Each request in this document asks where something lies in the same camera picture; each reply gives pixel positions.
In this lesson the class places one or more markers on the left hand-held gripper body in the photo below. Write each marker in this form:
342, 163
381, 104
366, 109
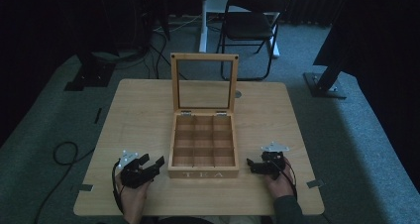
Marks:
133, 176

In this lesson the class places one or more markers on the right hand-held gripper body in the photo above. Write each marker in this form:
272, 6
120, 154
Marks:
272, 163

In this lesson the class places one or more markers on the wooden tea box with lid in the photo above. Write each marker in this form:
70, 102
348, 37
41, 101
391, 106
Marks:
203, 174

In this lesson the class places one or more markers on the person's left hand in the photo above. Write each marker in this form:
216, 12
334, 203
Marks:
133, 199

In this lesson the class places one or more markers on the person's right hand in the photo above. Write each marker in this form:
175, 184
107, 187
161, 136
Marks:
280, 186

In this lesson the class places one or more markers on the grey tape piece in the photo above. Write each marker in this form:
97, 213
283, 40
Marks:
315, 183
85, 187

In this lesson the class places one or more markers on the black strip on floor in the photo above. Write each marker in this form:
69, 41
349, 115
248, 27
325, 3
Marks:
98, 115

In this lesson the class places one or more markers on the round table grommet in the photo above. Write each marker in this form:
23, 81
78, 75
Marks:
237, 94

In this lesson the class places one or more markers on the black stand with metal base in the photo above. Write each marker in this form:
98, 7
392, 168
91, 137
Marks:
327, 82

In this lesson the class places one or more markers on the black stand base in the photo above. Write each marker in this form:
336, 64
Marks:
90, 75

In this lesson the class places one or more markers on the black folding chair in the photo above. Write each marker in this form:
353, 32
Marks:
249, 25

